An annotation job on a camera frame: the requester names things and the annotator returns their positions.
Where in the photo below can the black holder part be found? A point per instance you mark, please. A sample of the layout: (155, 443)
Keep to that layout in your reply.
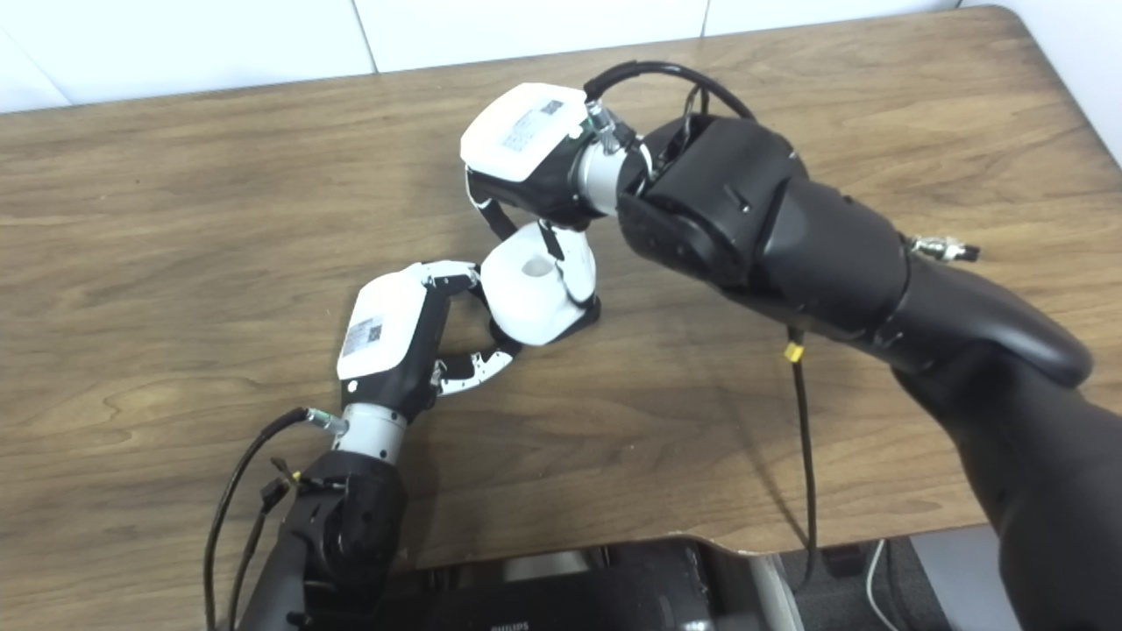
(587, 317)

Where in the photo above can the round white piece with holes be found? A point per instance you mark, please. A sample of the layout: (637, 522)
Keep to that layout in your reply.
(530, 294)

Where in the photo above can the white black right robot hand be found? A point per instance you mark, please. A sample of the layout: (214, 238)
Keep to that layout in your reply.
(526, 136)

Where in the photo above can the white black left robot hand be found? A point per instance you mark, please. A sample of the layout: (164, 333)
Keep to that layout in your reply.
(386, 329)

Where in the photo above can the silver connector plug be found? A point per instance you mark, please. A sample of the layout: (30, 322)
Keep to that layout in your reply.
(945, 249)

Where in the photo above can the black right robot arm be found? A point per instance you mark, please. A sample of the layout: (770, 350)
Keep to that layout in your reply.
(833, 263)

